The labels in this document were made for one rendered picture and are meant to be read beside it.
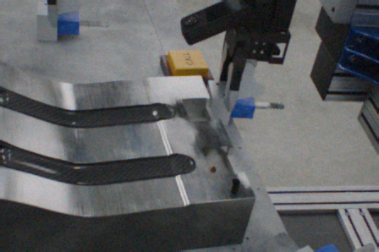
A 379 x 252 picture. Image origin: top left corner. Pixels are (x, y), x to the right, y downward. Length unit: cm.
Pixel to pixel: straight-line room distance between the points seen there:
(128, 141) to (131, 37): 41
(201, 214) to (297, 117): 171
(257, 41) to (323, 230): 91
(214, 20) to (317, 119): 161
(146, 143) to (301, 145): 154
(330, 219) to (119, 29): 87
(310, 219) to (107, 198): 107
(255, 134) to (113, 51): 123
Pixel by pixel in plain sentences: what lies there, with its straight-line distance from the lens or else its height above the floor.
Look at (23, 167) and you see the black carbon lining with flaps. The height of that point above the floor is 91.
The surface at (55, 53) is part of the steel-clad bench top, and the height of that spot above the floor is 80.
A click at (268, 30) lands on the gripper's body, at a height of 98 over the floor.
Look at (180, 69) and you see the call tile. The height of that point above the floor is 83.
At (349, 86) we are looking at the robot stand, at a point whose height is 76.
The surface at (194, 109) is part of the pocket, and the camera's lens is 89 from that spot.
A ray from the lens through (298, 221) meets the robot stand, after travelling 170.
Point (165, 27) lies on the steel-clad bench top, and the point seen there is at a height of 80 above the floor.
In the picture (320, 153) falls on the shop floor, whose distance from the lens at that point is 228.
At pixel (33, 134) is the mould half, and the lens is 76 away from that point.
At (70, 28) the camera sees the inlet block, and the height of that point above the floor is 83.
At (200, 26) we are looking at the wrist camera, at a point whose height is 98.
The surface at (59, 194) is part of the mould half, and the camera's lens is 70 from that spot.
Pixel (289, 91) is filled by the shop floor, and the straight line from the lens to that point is 256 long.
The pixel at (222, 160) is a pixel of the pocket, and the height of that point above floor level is 86.
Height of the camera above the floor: 141
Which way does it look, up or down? 39 degrees down
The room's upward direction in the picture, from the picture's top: 10 degrees clockwise
